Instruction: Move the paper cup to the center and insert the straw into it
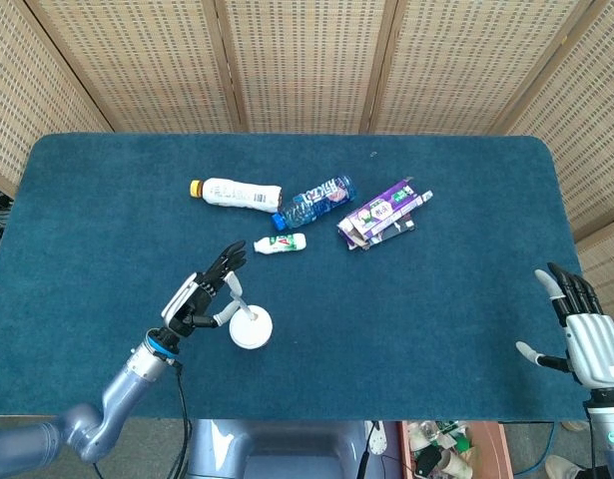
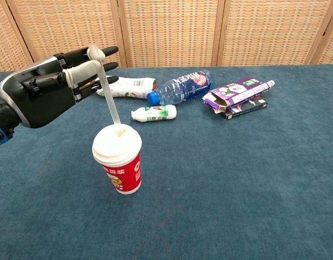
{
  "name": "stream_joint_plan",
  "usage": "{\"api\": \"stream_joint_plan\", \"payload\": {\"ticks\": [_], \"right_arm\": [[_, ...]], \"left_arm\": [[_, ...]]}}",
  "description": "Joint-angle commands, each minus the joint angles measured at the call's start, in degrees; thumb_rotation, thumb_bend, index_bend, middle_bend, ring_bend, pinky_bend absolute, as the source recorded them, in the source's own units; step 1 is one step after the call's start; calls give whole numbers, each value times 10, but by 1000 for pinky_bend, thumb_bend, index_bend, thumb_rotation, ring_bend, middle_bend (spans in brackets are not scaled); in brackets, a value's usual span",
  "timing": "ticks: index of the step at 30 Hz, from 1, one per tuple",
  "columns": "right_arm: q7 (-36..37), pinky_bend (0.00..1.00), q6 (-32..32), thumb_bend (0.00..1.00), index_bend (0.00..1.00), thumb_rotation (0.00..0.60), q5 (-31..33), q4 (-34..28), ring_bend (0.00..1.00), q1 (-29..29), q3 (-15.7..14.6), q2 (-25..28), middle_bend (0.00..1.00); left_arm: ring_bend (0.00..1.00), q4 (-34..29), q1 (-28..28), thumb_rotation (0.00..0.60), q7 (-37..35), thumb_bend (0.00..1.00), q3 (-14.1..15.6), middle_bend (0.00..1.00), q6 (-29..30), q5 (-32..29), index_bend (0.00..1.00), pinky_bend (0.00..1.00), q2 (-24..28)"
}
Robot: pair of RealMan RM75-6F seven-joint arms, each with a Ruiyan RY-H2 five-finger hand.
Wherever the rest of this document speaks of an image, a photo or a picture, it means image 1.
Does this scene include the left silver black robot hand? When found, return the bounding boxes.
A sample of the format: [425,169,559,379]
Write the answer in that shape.
[160,239,248,338]

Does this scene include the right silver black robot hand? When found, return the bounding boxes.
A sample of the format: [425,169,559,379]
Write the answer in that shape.
[515,261,614,390]

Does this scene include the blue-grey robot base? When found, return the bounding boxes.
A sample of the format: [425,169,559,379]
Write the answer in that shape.
[186,418,372,479]

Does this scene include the crumpled white paper cup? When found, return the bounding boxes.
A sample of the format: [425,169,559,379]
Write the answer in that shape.
[438,448,475,479]

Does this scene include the woven bamboo screen panel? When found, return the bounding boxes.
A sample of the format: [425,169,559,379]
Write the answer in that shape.
[505,0,614,240]
[368,0,595,136]
[0,0,116,199]
[214,0,402,135]
[24,0,248,135]
[575,217,614,350]

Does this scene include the small white bottle green label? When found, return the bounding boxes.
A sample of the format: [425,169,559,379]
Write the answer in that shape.
[253,233,307,255]

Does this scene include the white bottle yellow cap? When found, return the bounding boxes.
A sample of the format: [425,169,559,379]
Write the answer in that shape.
[189,177,284,215]

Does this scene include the beige shoe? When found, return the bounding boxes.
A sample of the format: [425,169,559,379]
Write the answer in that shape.
[544,454,587,479]

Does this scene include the red waste bin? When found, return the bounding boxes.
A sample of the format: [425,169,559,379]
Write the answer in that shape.
[396,420,515,479]

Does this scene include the clear bottle blue cap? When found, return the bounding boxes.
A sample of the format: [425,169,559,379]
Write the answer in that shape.
[271,174,358,231]

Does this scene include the blue felt table cover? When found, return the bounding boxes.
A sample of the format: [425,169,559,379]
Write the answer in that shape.
[0,132,592,422]

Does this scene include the flattened purple milk carton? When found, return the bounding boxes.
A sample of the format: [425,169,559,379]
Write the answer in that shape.
[335,177,434,250]

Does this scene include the flattened black carton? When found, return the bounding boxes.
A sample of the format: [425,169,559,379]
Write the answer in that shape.
[368,213,417,246]

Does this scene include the white oval device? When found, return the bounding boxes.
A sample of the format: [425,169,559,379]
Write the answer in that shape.
[368,421,390,458]

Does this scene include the blue floor cable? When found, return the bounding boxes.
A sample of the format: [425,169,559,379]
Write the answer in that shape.
[510,421,557,478]

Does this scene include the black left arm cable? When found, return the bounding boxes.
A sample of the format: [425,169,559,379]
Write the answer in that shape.
[166,361,193,479]

